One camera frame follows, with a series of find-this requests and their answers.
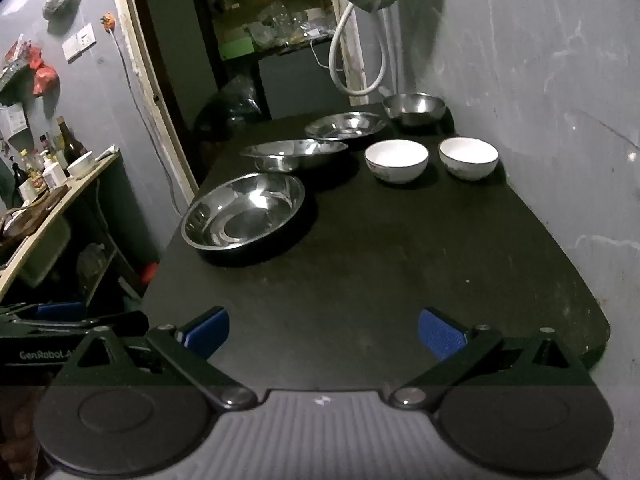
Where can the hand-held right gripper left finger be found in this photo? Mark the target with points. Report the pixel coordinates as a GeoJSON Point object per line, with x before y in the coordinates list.
{"type": "Point", "coordinates": [210, 331]}

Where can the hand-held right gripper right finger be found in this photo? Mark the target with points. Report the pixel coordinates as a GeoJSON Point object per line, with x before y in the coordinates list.
{"type": "Point", "coordinates": [440, 332]}

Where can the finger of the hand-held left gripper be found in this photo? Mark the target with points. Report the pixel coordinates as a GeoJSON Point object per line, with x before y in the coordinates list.
{"type": "Point", "coordinates": [125, 322]}
{"type": "Point", "coordinates": [60, 310]}

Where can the large steel bowl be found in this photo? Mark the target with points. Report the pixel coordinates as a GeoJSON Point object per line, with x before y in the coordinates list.
{"type": "Point", "coordinates": [240, 215]}

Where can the steel plate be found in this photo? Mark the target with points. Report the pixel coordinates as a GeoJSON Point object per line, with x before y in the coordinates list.
{"type": "Point", "coordinates": [295, 149]}

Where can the small steel bowl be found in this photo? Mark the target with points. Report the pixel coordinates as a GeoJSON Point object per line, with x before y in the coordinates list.
{"type": "Point", "coordinates": [414, 105]}

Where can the wooden shelf unit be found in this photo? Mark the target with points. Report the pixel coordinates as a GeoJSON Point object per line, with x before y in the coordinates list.
{"type": "Point", "coordinates": [50, 210]}

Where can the white pump bottle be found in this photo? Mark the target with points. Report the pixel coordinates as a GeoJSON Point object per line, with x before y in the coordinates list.
{"type": "Point", "coordinates": [54, 175]}

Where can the white ceramic bowl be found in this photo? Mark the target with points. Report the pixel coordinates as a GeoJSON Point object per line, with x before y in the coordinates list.
{"type": "Point", "coordinates": [80, 164]}

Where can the white tube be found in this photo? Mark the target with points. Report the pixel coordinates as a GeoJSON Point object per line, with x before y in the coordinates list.
{"type": "Point", "coordinates": [107, 152]}

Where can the tall dark glass bottle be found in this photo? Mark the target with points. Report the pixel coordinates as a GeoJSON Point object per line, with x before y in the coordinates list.
{"type": "Point", "coordinates": [70, 145]}

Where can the black plastic bag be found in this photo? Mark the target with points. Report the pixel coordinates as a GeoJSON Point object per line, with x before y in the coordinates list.
{"type": "Point", "coordinates": [235, 110]}

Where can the red plastic bag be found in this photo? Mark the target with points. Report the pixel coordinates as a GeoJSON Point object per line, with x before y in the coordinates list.
{"type": "Point", "coordinates": [45, 80]}

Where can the dark cabinet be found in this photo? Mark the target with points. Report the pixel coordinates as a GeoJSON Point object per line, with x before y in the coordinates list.
{"type": "Point", "coordinates": [300, 85]}

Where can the green box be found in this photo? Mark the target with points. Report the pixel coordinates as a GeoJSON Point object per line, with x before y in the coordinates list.
{"type": "Point", "coordinates": [237, 48]}

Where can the orange plug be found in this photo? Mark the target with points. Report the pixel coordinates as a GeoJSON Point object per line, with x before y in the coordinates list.
{"type": "Point", "coordinates": [108, 21]}

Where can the grey hanging bag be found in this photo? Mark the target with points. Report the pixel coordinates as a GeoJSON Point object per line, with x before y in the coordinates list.
{"type": "Point", "coordinates": [62, 5]}

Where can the paper wall note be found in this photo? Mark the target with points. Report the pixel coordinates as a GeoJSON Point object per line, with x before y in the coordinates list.
{"type": "Point", "coordinates": [12, 119]}

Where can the white door frame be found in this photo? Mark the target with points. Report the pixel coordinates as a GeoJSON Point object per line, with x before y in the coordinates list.
{"type": "Point", "coordinates": [145, 75]}

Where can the white wall socket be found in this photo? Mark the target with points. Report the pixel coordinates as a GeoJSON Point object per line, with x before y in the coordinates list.
{"type": "Point", "coordinates": [79, 42]}

